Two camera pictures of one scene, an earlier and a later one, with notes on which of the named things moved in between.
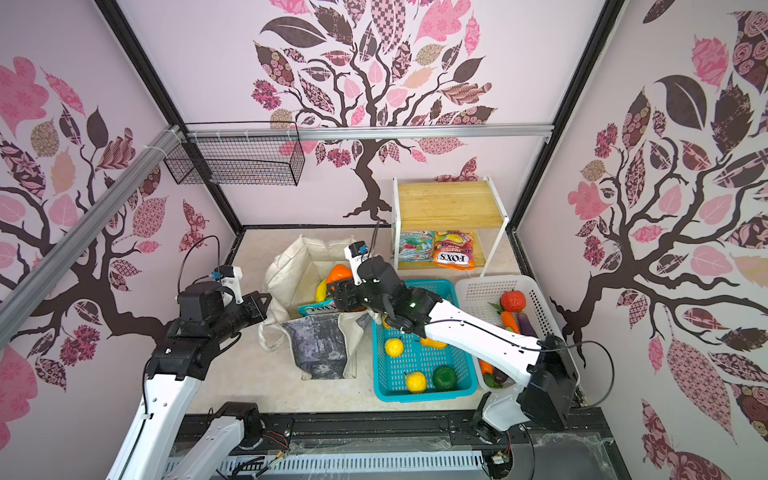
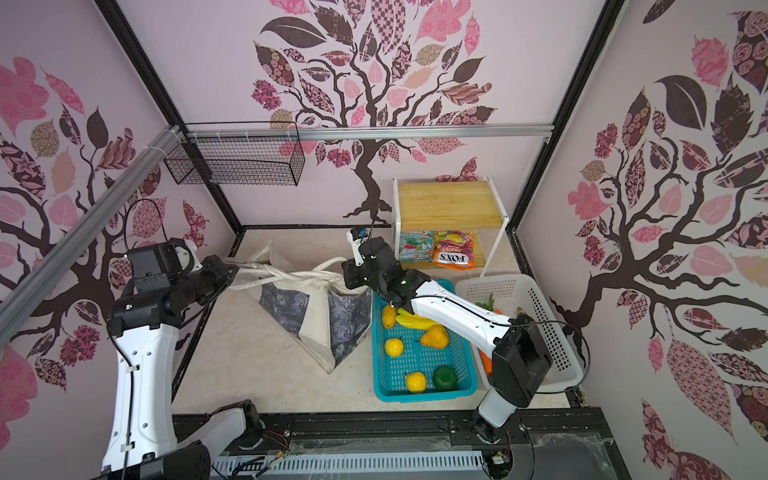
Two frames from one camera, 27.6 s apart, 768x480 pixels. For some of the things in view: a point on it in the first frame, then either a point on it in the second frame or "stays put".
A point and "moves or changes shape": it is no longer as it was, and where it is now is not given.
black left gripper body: x=238 y=316 → x=201 y=285
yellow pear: x=433 y=343 stays put
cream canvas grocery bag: x=322 y=346 moves or changes shape
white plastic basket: x=476 y=293 stays put
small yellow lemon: x=394 y=347 stays put
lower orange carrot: x=485 y=367 stays put
